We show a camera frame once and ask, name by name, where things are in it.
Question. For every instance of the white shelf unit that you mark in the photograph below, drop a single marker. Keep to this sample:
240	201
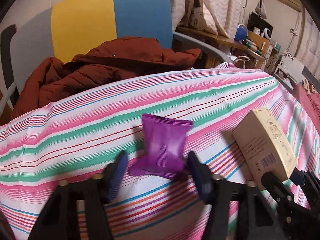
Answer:
289	66

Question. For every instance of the purple snack packet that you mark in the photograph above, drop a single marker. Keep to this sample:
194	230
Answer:
164	142

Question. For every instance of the dark red jacket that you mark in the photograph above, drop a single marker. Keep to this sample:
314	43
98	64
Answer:
112	61

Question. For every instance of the cream cardboard box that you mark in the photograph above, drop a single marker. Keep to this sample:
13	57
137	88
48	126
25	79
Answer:
265	146

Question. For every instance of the wooden side table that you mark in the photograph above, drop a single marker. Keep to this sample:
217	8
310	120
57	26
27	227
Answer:
218	40

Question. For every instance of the white desk fan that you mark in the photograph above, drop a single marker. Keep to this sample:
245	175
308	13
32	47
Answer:
266	33

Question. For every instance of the blue chair in background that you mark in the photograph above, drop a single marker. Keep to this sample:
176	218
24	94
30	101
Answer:
241	33

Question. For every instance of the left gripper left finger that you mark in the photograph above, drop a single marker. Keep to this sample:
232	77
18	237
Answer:
103	188

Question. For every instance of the striped bed sheet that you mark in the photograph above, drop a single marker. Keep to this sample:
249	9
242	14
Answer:
78	136

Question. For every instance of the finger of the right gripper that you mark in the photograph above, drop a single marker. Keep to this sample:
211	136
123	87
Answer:
278	191
297	177

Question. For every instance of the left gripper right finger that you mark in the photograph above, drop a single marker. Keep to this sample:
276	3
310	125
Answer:
212	192

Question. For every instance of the pink bedding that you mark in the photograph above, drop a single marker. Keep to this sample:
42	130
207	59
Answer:
310	103

